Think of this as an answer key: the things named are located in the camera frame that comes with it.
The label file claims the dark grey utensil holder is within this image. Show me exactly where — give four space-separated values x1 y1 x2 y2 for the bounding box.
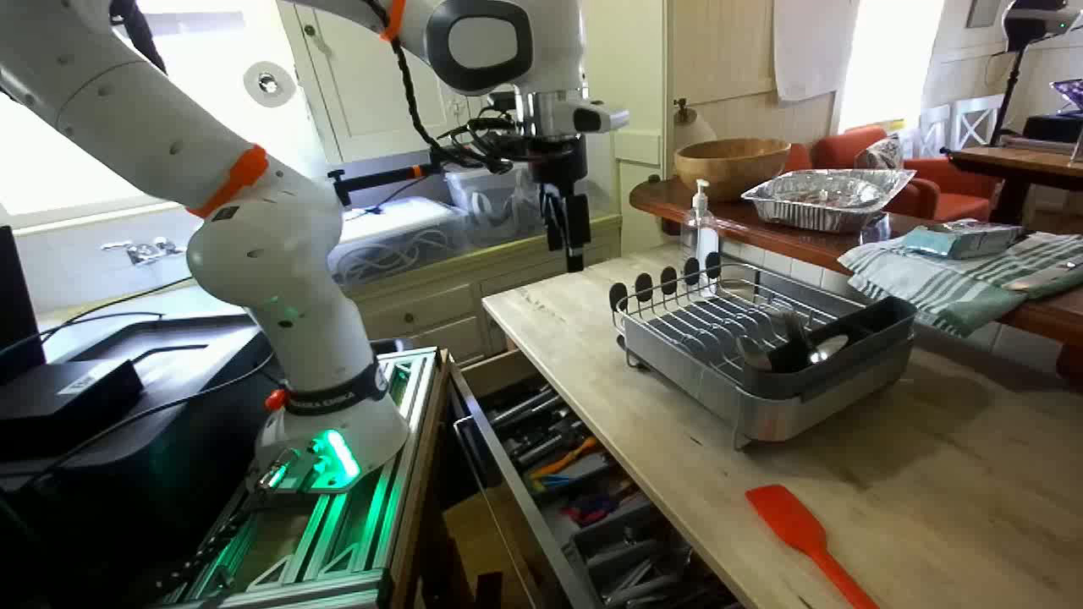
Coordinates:
764 294 921 399

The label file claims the green striped dish towel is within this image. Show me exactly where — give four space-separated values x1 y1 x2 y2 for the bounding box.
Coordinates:
839 231 1083 340

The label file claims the black monitor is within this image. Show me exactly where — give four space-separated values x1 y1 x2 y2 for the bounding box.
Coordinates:
0 225 49 386

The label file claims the aluminium foil tray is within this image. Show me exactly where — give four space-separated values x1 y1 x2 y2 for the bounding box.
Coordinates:
738 166 921 236

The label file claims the silver spoon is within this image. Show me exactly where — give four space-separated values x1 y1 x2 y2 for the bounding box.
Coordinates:
804 328 855 371

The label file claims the black bar with orange clamps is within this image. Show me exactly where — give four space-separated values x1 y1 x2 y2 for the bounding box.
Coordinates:
329 157 457 209

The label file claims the red silicone spatula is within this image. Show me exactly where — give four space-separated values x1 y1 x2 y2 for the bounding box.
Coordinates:
740 485 880 609

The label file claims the teal flat package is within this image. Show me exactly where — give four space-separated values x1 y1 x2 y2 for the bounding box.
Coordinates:
897 216 1029 264

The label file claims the white lattice chair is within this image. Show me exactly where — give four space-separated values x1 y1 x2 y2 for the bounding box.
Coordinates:
915 96 1009 157

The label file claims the dark wooden table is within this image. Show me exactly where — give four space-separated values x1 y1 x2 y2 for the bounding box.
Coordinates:
946 139 1083 231

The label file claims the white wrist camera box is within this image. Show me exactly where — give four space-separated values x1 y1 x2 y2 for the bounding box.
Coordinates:
568 102 632 139

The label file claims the clear plastic storage bin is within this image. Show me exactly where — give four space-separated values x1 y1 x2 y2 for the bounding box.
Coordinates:
441 166 550 246

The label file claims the large wooden bowl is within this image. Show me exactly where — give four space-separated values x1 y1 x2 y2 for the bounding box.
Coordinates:
673 135 795 207

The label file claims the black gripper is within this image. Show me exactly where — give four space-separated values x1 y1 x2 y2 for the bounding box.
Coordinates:
529 132 595 275

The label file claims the black equipment case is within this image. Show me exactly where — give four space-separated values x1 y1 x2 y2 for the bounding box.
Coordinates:
0 315 283 609

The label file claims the clear hand sanitizer bottle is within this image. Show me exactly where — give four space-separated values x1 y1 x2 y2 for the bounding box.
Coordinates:
686 177 725 275

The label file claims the open kitchen drawer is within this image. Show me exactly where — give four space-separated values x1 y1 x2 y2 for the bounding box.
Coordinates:
448 347 747 609

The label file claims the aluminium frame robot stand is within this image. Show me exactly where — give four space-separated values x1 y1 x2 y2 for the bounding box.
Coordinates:
166 345 444 609

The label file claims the black flat box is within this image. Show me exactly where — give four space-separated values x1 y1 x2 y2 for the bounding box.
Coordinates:
0 352 148 461

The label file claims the grey wire dish rack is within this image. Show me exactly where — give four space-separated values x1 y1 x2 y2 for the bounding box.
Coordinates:
605 246 921 455

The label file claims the cream drawer cabinet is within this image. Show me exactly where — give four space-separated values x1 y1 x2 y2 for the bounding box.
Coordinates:
341 214 628 364

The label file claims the black tripod pole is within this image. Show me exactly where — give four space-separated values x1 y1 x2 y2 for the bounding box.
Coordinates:
110 0 170 73

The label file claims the red sofa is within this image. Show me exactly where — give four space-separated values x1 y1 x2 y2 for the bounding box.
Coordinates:
788 126 1002 228

